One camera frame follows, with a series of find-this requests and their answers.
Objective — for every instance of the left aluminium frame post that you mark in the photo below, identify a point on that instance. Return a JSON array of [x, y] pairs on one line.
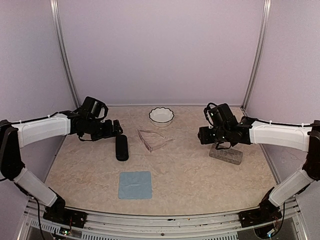
[[54, 6]]

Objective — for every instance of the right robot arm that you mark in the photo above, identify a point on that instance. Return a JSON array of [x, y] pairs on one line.
[[223, 127]]

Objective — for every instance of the right aluminium frame post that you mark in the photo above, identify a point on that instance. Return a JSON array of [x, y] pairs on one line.
[[267, 5]]

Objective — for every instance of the clear frame glasses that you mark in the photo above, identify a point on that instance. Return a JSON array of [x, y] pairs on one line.
[[153, 140]]

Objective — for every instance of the black glasses case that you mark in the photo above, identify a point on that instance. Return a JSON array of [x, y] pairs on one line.
[[121, 148]]

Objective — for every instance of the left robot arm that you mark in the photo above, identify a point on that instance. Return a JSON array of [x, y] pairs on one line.
[[88, 119]]

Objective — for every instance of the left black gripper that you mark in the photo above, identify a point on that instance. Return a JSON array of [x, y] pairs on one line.
[[109, 132]]

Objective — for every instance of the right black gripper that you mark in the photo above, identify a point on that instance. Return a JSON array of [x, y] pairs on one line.
[[204, 138]]

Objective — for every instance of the white scalloped bowl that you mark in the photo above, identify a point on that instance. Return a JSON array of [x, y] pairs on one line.
[[161, 116]]

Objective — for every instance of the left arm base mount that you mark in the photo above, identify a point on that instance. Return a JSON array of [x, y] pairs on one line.
[[66, 215]]

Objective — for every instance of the blue cleaning cloth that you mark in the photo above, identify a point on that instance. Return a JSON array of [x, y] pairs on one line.
[[136, 185]]

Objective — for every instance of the aluminium frame post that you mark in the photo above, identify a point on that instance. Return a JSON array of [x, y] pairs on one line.
[[267, 5], [54, 6]]

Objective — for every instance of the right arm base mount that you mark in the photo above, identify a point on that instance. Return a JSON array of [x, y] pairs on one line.
[[266, 212]]

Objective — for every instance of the front aluminium rail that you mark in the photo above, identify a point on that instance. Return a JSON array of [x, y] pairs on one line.
[[228, 225]]

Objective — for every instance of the grey glasses case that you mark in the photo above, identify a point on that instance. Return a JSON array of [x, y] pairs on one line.
[[225, 154]]

